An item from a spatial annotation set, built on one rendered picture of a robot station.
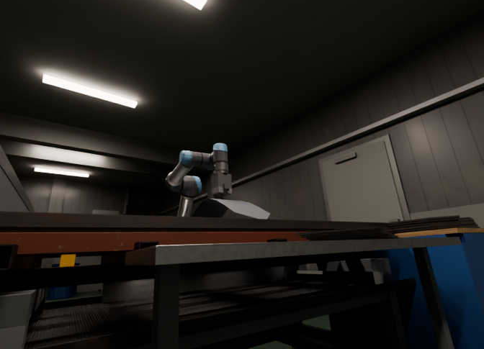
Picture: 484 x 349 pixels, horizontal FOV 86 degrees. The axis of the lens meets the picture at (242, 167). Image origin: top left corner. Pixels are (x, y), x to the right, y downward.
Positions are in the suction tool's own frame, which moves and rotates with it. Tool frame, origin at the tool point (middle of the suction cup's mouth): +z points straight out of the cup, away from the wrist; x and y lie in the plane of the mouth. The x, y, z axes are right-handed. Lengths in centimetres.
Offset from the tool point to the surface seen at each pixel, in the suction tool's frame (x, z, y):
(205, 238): -33.1, 19.2, -31.3
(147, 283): 44, 36, -18
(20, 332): -27, 37, -72
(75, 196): 822, -173, 54
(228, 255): -63, 25, -46
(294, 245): -66, 23, -29
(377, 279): -41, 40, 62
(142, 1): 102, -222, -16
